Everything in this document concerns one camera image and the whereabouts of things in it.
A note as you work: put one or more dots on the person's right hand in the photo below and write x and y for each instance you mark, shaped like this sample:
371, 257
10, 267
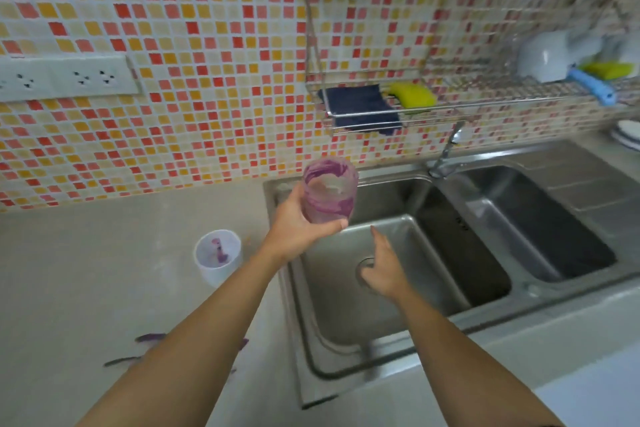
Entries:
387, 274

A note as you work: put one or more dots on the white upturned bowl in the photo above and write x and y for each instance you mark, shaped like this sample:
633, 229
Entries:
550, 56

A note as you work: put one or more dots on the chrome faucet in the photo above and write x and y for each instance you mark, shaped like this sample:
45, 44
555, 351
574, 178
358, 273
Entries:
446, 151

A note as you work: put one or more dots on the stack of white plates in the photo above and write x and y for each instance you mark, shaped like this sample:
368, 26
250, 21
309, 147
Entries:
627, 135

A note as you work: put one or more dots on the purple peel scrap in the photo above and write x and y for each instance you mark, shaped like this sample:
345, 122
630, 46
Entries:
150, 337
120, 361
244, 343

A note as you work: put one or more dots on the person's left forearm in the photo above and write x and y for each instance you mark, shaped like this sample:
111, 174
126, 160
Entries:
200, 346

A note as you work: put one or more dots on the person's left hand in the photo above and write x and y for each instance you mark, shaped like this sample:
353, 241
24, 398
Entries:
287, 231

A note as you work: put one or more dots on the stainless steel double sink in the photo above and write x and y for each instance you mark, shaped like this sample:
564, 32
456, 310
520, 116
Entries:
500, 241

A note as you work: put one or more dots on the white wall power outlet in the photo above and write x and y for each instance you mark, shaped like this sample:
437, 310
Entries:
65, 77

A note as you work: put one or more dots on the yellow sponge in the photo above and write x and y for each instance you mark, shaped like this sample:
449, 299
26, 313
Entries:
414, 95
607, 70

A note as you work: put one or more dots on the sink drain strainer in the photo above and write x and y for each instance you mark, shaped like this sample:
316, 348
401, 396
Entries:
364, 269

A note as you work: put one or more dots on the white cup with purple residue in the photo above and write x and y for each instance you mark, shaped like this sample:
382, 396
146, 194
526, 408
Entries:
218, 257

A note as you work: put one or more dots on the dark blue cloth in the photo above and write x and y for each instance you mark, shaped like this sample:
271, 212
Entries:
361, 106

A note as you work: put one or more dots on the person's left thumb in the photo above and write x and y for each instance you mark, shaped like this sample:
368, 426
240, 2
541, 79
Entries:
330, 228

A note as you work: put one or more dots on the person's right thumb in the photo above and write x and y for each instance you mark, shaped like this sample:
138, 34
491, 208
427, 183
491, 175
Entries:
366, 275

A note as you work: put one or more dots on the person's right forearm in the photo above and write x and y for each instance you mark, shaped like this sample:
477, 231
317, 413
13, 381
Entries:
460, 361

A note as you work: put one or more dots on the clear glass with purple residue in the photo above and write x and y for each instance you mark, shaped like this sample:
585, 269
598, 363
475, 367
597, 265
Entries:
330, 191

